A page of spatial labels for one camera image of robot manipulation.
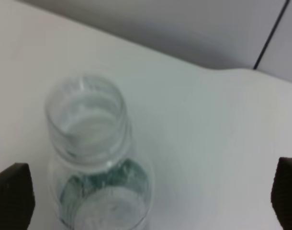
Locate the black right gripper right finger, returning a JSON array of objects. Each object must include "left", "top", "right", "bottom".
[{"left": 271, "top": 157, "right": 292, "bottom": 230}]

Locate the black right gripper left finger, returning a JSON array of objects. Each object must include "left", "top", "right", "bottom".
[{"left": 0, "top": 163, "right": 35, "bottom": 230}]

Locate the clear green-label water bottle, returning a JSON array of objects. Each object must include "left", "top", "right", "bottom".
[{"left": 45, "top": 76, "right": 154, "bottom": 230}]

